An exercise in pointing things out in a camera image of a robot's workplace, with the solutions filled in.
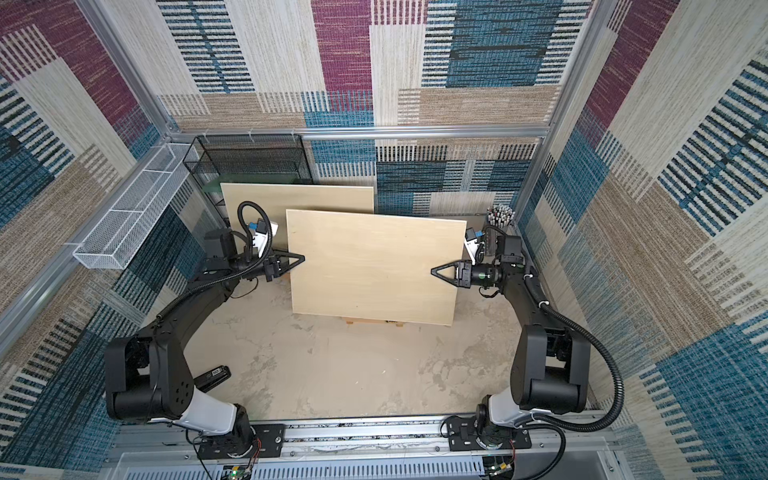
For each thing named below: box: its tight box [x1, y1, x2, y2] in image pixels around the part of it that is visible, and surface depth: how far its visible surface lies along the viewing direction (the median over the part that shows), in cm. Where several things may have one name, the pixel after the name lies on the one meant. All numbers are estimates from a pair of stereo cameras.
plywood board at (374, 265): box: [286, 209, 468, 327], surface depth 79 cm
